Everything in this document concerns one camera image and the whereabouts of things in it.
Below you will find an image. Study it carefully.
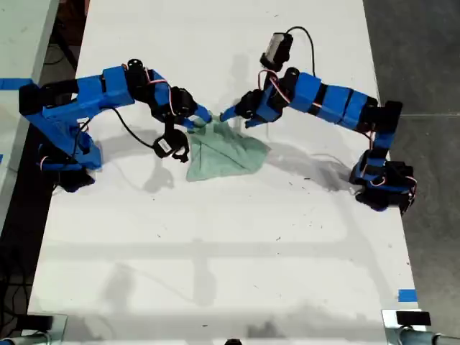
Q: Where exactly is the pale green T-shirt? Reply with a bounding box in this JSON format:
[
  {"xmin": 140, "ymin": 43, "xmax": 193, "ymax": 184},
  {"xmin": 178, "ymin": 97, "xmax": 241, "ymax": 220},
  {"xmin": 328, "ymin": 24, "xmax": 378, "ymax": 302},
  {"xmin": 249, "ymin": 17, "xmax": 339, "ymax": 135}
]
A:
[{"xmin": 185, "ymin": 112, "xmax": 272, "ymax": 183}]

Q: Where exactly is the long blue tape strip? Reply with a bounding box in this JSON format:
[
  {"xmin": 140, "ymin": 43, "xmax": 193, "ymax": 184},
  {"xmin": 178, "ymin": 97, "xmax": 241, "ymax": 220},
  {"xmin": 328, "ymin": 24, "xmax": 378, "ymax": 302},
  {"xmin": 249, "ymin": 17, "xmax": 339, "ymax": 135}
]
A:
[{"xmin": 0, "ymin": 77, "xmax": 35, "ymax": 91}]

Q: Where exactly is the white side table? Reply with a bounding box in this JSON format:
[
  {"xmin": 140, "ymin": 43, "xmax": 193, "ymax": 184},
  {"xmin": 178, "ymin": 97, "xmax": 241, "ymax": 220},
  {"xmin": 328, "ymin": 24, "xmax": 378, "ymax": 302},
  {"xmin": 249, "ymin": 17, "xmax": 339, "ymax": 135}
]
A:
[{"xmin": 0, "ymin": 0, "xmax": 60, "ymax": 231}]

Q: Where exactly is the small black box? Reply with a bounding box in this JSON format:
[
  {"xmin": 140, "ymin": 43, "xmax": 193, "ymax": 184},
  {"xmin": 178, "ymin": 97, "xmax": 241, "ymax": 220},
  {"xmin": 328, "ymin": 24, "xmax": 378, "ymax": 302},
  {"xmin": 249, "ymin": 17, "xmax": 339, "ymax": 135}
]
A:
[
  {"xmin": 395, "ymin": 310, "xmax": 432, "ymax": 326},
  {"xmin": 14, "ymin": 313, "xmax": 55, "ymax": 332}
]

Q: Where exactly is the grey pipe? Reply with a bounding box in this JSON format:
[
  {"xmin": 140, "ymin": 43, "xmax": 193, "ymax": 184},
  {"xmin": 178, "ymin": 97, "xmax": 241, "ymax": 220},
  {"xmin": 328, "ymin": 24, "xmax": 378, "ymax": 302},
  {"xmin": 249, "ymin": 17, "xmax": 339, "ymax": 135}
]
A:
[{"xmin": 386, "ymin": 328, "xmax": 460, "ymax": 345}]

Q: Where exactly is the black camera box on stalk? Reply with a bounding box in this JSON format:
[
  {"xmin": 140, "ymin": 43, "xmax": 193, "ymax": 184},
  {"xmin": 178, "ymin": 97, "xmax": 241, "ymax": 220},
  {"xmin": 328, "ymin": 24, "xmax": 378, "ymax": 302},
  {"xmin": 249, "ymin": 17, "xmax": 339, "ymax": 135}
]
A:
[
  {"xmin": 152, "ymin": 121, "xmax": 190, "ymax": 163},
  {"xmin": 259, "ymin": 32, "xmax": 294, "ymax": 72}
]

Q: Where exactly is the black floor cable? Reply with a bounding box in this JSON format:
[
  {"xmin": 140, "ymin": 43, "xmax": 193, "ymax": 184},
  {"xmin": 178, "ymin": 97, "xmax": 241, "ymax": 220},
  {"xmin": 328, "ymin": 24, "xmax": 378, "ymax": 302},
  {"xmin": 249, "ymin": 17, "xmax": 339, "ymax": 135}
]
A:
[{"xmin": 45, "ymin": 34, "xmax": 79, "ymax": 66}]

